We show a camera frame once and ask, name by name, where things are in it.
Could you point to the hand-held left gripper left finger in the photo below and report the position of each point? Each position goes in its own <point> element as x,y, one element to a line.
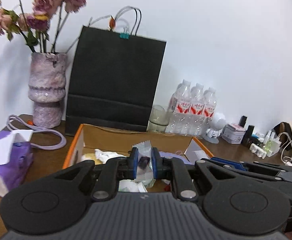
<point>135,163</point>

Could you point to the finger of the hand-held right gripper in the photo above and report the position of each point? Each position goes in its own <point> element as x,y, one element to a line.
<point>228,161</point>

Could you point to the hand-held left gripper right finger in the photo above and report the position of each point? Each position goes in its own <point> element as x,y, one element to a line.
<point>154,163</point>

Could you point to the clear snack packet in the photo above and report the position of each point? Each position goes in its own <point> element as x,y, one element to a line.
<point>144,165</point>

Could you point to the white tissue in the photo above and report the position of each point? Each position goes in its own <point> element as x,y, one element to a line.
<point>106,155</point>

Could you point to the orange cardboard box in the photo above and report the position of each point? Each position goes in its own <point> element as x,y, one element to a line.
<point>106,140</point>

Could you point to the printed tin box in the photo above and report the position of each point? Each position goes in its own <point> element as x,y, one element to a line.
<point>233,135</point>

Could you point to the white adapter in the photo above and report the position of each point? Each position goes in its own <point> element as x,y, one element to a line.
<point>289,163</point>

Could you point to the white small case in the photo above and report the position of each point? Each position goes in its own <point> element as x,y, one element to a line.
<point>258,150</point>

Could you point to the tall black box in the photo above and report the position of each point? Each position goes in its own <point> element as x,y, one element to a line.
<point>248,136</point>

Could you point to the white robot figure speaker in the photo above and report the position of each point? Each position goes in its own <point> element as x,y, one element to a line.
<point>217,125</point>

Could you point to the small black box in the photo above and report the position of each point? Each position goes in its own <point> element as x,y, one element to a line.
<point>242,121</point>

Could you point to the glass cup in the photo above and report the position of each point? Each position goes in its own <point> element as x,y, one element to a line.
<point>159,120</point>

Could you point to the green spray bottle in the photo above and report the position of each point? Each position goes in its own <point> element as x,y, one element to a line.
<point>269,143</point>

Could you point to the white charger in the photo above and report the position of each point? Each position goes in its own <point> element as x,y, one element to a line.
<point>277,143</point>

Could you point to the clear water bottle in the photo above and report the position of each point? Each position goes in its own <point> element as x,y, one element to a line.
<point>209,107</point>
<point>182,105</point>
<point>197,107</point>

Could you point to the dark brown object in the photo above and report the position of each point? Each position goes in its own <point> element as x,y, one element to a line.
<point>284,127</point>

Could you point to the black paper bag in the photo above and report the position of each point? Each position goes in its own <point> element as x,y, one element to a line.
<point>116,80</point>

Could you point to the purple mottled vase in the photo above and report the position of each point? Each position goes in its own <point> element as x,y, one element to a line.
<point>47,80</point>

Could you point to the purple tissue pack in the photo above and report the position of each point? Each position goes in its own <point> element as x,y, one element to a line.
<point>13,160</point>

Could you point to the teal binder clip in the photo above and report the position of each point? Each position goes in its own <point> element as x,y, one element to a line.
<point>124,36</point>

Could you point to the dried pink flower bouquet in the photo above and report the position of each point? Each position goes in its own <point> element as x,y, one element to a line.
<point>41,7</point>

